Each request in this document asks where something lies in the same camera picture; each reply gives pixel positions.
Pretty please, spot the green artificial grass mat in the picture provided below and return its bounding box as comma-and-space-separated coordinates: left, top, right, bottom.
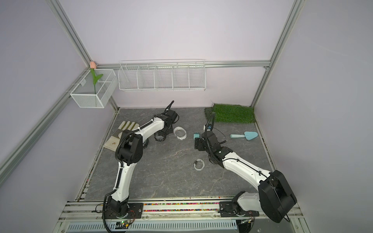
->
204, 103, 256, 124

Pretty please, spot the white wire wall shelf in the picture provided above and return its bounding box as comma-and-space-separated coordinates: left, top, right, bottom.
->
118, 59, 207, 91

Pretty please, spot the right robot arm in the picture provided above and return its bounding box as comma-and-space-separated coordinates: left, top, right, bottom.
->
194, 113, 297, 223

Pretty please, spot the teal garden trowel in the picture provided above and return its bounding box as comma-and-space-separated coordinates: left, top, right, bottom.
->
230, 132, 258, 140

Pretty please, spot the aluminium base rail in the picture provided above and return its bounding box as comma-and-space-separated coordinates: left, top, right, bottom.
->
58, 197, 304, 222

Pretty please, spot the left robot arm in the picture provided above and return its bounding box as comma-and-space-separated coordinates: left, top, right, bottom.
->
103, 101, 179, 218

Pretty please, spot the artificial pink tulip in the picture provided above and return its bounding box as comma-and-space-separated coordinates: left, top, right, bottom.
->
90, 61, 103, 94

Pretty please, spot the beige gardening glove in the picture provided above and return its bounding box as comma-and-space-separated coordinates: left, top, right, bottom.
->
104, 121, 139, 151

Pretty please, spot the white mesh wall basket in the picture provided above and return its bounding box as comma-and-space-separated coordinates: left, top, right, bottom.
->
70, 69, 119, 108

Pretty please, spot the teal charger block far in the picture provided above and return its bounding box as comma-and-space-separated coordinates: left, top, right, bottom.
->
193, 133, 200, 140

